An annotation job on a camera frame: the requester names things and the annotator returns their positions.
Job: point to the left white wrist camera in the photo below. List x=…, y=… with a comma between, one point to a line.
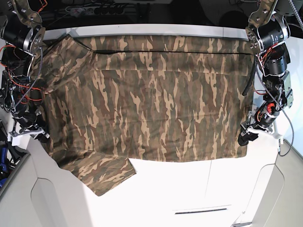
x=279, y=138

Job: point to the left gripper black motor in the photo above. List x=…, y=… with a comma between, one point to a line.
x=259, y=122

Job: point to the black power strip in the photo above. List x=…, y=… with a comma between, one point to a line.
x=95, y=10

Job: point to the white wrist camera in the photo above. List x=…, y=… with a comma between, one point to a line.
x=14, y=140
x=279, y=138

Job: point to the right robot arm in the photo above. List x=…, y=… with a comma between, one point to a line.
x=22, y=59

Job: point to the blue and black items bin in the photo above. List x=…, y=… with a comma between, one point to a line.
x=10, y=155

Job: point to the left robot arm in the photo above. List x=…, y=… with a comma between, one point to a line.
x=267, y=32

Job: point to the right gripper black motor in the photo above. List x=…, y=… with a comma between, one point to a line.
x=30, y=123

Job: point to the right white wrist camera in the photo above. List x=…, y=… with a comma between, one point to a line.
x=14, y=140

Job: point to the camouflage T-shirt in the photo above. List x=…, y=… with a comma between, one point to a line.
x=109, y=99

